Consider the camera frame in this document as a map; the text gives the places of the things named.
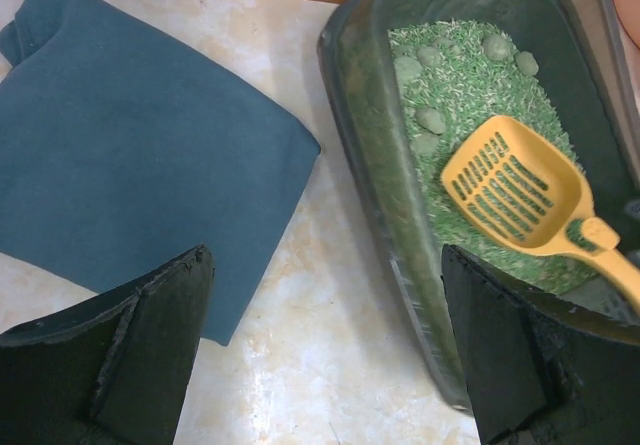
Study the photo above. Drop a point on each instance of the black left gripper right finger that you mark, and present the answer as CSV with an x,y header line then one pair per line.
x,y
539,369

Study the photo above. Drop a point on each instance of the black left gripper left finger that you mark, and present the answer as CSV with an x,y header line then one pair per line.
x,y
112,369

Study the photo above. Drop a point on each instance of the yellow litter scoop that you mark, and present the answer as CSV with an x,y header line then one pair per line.
x,y
519,189

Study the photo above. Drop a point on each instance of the dark grey litter box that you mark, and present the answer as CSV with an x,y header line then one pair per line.
x,y
582,68

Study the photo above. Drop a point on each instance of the green cat litter pellets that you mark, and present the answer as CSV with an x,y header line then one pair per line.
x,y
452,77

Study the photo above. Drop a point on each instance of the dark teal folded cloth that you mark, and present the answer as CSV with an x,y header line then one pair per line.
x,y
122,147

